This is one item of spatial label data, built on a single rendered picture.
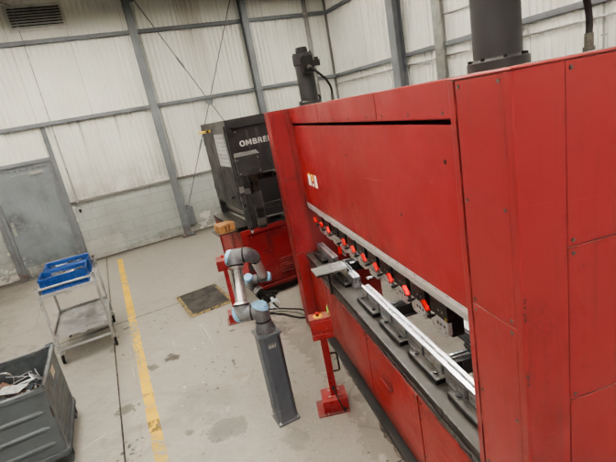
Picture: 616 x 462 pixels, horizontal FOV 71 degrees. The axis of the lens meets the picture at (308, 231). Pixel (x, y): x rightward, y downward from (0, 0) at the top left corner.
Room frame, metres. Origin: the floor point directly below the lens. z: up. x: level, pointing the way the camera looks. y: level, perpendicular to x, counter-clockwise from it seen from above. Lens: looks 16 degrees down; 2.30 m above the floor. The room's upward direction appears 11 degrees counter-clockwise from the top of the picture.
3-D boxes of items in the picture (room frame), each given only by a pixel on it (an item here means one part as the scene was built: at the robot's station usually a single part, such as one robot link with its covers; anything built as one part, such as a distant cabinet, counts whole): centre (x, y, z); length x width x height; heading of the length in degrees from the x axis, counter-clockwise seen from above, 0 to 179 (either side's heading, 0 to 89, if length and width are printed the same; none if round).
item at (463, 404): (1.57, -0.56, 0.89); 0.30 x 0.05 x 0.03; 11
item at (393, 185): (2.72, -0.38, 1.74); 3.00 x 0.08 x 0.80; 11
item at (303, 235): (4.34, -0.23, 1.15); 0.85 x 0.25 x 2.30; 101
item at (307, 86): (3.90, -0.27, 2.53); 0.33 x 0.25 x 0.47; 11
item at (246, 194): (4.43, 0.56, 1.42); 0.45 x 0.12 x 0.36; 7
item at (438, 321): (1.81, -0.56, 1.26); 0.15 x 0.09 x 0.17; 11
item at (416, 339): (2.12, -0.50, 0.92); 1.67 x 0.06 x 0.10; 11
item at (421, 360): (1.96, -0.48, 0.89); 0.30 x 0.05 x 0.03; 11
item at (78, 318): (4.97, 2.91, 0.47); 0.90 x 0.66 x 0.95; 23
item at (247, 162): (4.49, 0.48, 1.53); 0.51 x 0.25 x 0.85; 7
